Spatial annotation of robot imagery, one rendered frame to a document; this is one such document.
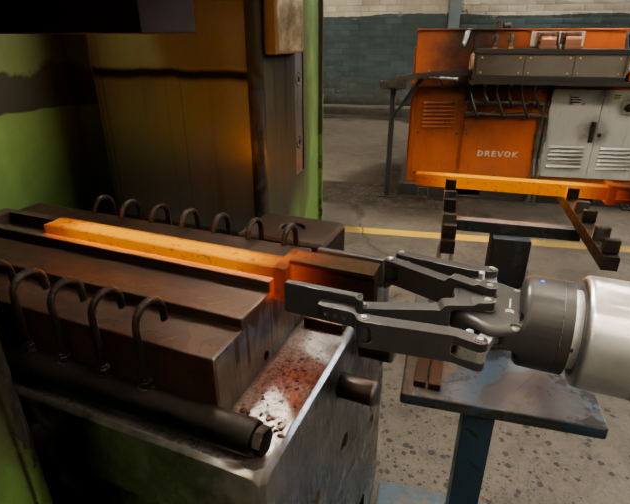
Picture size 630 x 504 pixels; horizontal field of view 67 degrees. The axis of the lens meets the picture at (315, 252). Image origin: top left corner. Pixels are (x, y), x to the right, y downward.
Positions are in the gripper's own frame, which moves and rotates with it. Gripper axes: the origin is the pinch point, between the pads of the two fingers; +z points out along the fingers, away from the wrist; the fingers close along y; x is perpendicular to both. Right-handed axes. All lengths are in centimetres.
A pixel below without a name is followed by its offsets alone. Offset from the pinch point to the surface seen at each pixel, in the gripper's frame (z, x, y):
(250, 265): 7.8, 1.0, -1.5
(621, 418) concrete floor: -64, -100, 119
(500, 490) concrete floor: -27, -100, 73
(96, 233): 27.5, 1.1, -1.2
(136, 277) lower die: 18.6, -0.7, -5.3
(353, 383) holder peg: -2.5, -11.5, 0.3
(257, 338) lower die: 5.1, -4.1, -5.5
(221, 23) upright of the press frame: 24.4, 22.5, 22.7
